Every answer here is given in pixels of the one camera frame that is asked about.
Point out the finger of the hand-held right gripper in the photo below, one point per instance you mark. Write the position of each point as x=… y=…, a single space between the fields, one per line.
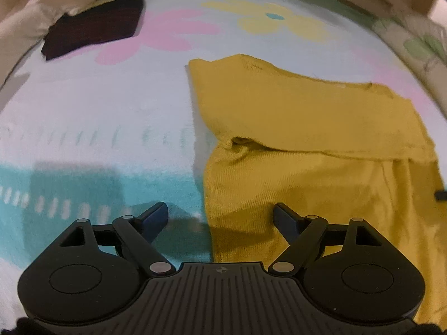
x=441 y=195

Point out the floral printed quilt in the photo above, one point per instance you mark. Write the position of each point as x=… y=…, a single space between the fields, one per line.
x=419 y=45

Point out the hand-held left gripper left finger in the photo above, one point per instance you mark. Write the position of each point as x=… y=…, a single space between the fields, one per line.
x=155 y=220

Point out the flower printed bed sheet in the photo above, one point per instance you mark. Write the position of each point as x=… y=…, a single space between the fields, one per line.
x=87 y=111

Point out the yellow knit sweater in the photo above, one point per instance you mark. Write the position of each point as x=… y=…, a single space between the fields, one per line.
x=297 y=118

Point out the white pillow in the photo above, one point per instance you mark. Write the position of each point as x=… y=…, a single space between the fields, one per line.
x=28 y=17

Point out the dark folded cloth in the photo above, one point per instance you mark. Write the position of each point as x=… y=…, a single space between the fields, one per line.
x=94 y=26

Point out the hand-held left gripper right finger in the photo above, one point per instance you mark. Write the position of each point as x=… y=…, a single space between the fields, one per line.
x=287 y=221

